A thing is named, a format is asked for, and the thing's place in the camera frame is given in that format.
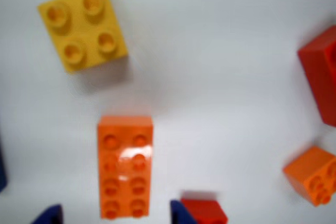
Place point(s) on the red 2x2 toy brick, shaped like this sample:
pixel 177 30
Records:
pixel 207 211

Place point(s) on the orange 2x2 toy brick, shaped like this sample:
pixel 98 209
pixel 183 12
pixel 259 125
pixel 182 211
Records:
pixel 305 171

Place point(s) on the orange 2x4 toy brick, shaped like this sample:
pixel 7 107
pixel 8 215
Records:
pixel 124 166

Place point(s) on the yellow 2x2 toy brick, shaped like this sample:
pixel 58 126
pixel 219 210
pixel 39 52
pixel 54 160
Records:
pixel 84 27

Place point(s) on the red 2x4 toy brick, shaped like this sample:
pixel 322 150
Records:
pixel 319 77

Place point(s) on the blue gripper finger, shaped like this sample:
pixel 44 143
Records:
pixel 53 216
pixel 178 214

